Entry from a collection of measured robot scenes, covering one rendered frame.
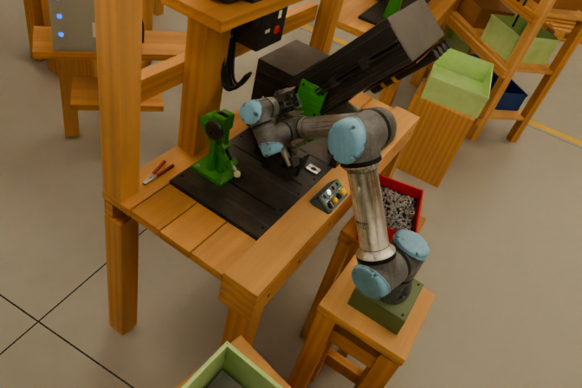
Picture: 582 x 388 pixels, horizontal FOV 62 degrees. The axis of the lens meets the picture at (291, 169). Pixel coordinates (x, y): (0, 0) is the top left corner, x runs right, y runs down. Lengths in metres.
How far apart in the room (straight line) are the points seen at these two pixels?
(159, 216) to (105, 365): 0.91
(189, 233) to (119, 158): 0.34
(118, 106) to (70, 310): 1.32
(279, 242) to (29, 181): 1.91
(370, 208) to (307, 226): 0.50
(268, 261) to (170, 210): 0.40
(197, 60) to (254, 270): 0.77
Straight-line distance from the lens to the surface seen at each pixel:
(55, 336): 2.57
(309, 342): 1.86
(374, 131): 1.32
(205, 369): 1.38
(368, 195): 1.35
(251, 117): 1.59
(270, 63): 2.03
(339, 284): 1.75
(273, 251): 1.71
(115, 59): 1.49
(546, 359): 3.21
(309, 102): 1.90
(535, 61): 4.57
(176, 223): 1.77
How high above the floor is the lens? 2.18
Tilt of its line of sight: 39 degrees down
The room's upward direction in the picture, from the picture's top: 15 degrees clockwise
